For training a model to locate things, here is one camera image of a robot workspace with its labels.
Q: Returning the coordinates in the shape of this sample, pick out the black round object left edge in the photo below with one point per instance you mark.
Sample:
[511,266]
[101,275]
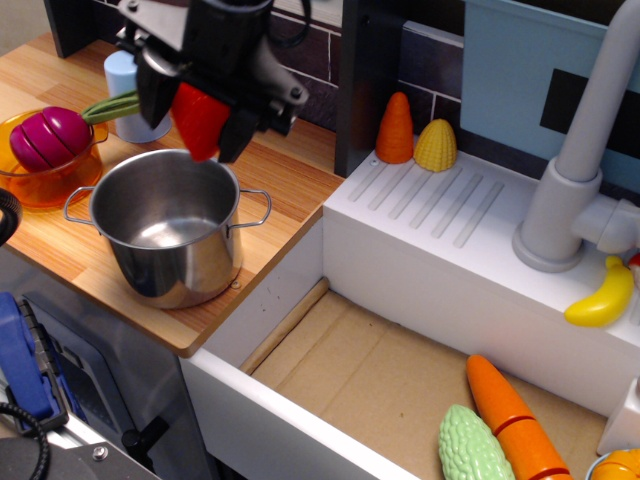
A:
[11,215]

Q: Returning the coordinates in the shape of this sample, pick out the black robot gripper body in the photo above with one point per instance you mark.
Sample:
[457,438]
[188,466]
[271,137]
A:
[223,48]

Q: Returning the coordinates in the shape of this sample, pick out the yellow toy banana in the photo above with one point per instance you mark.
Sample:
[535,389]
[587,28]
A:
[608,303]

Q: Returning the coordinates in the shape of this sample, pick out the stainless steel pot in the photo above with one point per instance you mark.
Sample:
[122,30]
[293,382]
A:
[172,225]

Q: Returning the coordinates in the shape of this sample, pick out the grey toy faucet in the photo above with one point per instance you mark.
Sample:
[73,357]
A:
[567,209]

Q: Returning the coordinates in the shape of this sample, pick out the green toy bitter gourd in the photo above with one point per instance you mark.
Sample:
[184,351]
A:
[468,449]

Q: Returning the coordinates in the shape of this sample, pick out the red white toy piece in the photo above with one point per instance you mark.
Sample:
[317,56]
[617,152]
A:
[634,266]

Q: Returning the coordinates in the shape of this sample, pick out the white toy sink unit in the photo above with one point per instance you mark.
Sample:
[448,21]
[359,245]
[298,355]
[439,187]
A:
[342,362]

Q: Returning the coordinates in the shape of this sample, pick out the blue clamp device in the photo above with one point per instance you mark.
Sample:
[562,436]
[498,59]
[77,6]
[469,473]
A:
[29,366]

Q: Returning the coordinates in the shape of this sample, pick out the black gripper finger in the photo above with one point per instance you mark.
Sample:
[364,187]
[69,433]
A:
[236,134]
[157,82]

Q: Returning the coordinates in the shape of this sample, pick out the purple toy radish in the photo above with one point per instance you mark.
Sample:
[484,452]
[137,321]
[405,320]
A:
[55,135]

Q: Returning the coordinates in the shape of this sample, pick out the large orange toy carrot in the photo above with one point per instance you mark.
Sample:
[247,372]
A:
[524,442]

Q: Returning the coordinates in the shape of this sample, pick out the light blue plastic cup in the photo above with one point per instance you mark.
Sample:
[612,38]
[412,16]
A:
[120,72]

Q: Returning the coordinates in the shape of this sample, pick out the yellow toy corn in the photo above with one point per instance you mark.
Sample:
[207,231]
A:
[436,147]

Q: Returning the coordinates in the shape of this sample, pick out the black oven door handle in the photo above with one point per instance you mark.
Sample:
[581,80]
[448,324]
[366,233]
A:
[138,443]

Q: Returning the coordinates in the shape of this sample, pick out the orange fruit in bowl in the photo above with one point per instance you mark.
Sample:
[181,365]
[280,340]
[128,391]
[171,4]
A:
[617,465]

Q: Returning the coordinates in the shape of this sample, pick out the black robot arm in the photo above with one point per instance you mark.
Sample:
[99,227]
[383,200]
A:
[280,20]

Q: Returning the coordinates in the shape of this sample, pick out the orange toy carrot tip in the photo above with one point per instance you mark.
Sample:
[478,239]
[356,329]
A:
[394,142]

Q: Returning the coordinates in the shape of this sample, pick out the red toy strawberry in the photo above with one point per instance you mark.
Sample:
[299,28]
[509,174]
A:
[199,119]

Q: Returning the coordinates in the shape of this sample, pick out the orange transparent bowl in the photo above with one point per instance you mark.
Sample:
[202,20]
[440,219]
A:
[51,188]

